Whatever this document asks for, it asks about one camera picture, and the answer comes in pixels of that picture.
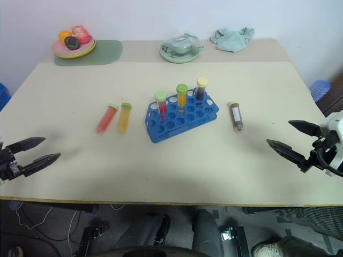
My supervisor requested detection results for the black base block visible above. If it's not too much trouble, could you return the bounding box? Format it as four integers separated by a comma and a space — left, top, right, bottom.
77, 224, 110, 257
219, 225, 251, 257

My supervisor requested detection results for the pink plate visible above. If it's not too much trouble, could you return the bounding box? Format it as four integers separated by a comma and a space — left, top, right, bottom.
51, 36, 95, 55

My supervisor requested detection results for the dark brown furniture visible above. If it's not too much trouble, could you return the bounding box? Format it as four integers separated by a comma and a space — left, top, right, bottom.
316, 71, 343, 118

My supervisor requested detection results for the blue plastic stool stack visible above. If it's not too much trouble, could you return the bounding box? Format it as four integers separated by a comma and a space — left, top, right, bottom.
309, 79, 331, 103

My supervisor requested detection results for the pale green bowl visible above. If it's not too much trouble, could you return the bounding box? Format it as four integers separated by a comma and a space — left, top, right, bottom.
161, 39, 200, 55

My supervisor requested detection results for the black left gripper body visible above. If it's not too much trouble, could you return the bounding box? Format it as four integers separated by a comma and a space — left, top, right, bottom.
0, 147, 25, 182

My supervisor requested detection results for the blue test tube rack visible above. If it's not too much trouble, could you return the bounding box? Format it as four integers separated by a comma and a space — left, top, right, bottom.
144, 88, 220, 144

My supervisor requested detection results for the white sneaker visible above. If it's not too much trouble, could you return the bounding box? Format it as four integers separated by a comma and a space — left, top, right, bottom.
251, 240, 282, 257

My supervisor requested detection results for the dark toy fruit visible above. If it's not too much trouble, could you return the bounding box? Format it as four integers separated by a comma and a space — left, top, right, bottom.
64, 36, 81, 50

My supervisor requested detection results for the red liquid tube green cap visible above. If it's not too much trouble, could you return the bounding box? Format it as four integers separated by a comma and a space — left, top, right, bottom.
96, 103, 120, 135
154, 90, 168, 122

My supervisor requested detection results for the white cable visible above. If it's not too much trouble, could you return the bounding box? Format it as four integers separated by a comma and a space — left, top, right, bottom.
14, 205, 81, 257

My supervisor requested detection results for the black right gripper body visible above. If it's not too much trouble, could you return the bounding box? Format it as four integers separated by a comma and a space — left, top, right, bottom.
299, 136, 338, 175

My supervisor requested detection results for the yellow plate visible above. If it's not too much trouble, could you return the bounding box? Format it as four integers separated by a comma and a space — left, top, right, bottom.
54, 42, 97, 60

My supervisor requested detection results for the black table frame bar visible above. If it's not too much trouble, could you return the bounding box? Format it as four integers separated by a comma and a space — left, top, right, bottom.
52, 204, 99, 214

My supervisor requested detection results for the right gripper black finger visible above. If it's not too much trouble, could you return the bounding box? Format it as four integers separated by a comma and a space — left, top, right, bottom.
266, 138, 307, 169
288, 120, 323, 139

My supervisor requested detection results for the teal cloth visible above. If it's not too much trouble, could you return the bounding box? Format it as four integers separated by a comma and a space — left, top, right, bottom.
209, 26, 256, 53

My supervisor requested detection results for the clear plastic bag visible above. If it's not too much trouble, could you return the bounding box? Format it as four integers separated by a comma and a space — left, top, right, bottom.
162, 32, 200, 50

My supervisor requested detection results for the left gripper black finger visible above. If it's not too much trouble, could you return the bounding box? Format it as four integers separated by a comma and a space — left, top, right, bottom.
5, 137, 47, 155
22, 153, 62, 178

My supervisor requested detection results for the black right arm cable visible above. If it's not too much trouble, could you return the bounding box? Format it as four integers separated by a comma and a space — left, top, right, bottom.
317, 146, 343, 178

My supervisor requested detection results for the green placemat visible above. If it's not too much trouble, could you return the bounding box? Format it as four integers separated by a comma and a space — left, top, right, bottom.
53, 39, 124, 67

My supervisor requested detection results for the brown liquid tube labelled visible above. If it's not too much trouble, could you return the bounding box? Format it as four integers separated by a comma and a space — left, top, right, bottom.
228, 101, 245, 133

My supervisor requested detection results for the light green plate in stack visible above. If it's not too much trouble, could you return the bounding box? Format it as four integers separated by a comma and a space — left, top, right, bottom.
53, 39, 96, 57

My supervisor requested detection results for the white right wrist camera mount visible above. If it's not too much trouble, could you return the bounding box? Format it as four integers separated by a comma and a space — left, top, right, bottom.
319, 111, 343, 177

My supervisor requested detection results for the orange toy fruit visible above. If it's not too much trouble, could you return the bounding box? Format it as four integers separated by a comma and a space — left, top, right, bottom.
58, 30, 73, 44

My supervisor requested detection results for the pale green plate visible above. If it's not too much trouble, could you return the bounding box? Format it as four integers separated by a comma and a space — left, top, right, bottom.
159, 40, 205, 64

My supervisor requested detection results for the pink toy peach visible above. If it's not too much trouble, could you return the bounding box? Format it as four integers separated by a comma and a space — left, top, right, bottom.
70, 24, 91, 44

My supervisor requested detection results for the dark liquid tube yellow cap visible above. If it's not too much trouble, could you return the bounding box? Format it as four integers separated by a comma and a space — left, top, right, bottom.
196, 77, 210, 107

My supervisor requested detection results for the blue plastic crate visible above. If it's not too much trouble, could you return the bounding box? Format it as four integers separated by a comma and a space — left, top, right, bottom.
0, 82, 12, 112

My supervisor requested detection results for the orange liquid tube green cap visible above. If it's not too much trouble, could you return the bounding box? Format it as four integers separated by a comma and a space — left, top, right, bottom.
175, 84, 189, 114
116, 102, 133, 135

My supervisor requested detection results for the dark grey rounded leg shape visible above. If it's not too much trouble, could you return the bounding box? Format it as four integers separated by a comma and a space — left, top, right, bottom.
192, 208, 225, 257

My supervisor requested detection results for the grey mesh chair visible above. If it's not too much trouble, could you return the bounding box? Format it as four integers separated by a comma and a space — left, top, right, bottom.
267, 206, 343, 243

